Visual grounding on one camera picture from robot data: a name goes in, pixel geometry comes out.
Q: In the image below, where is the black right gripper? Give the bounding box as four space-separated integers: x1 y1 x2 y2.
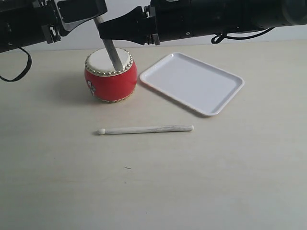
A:
98 0 192 45

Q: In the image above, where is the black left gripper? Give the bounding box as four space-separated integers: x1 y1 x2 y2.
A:
0 0 107 52

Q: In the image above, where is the white drumstick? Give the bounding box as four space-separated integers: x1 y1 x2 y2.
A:
96 125 194 135
94 15 123 71

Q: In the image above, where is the white drumstick front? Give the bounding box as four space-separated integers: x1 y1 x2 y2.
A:
96 125 194 135

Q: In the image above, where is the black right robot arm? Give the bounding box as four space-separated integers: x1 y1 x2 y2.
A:
98 0 307 45

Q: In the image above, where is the small red drum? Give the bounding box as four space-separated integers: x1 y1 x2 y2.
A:
84 48 138 103

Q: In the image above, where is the white plastic tray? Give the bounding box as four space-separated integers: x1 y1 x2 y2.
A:
140 52 245 116

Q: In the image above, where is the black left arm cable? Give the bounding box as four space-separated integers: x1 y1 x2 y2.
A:
0 46 33 82

